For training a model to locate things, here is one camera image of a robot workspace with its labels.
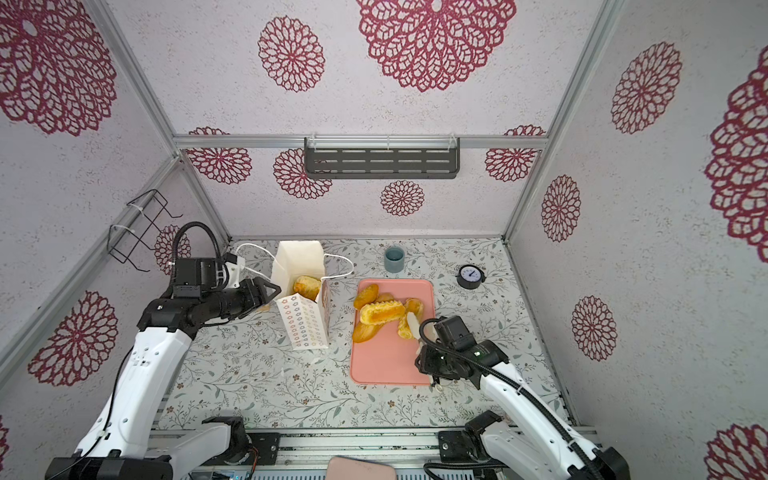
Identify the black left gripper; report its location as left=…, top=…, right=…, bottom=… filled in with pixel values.
left=204, top=276, right=282, bottom=322

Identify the long yellow braided bread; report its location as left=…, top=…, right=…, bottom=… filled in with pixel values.
left=360, top=300, right=406, bottom=325

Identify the brown oval bread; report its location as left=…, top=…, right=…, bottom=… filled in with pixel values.
left=354, top=284, right=379, bottom=310

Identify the pale ridged fake bread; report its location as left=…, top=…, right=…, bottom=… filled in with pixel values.
left=293, top=275, right=322, bottom=301

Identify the white printed paper bag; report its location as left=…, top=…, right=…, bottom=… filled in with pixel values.
left=235, top=240, right=354, bottom=350

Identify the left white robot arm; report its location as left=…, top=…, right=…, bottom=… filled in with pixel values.
left=45, top=254, right=281, bottom=479

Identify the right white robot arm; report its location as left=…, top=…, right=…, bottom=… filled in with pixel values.
left=406, top=313, right=631, bottom=479

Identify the pink plastic tray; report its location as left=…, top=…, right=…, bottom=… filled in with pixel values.
left=350, top=278, right=435, bottom=387

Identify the teal small cup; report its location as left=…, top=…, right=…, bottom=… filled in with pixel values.
left=384, top=245, right=405, bottom=274

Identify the black round pressure gauge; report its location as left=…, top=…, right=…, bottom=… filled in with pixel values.
left=456, top=264, right=486, bottom=290

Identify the pink device at front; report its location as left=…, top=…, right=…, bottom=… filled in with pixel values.
left=325, top=456, right=397, bottom=480

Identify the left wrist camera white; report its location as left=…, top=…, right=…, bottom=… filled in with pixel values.
left=214, top=252, right=245, bottom=291

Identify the black wire wall rack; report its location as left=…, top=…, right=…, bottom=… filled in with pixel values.
left=105, top=188, right=183, bottom=273

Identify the aluminium front rail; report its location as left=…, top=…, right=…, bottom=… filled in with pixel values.
left=149, top=427, right=601, bottom=480

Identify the grey metal wall shelf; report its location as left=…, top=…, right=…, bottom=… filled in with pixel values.
left=303, top=137, right=460, bottom=180

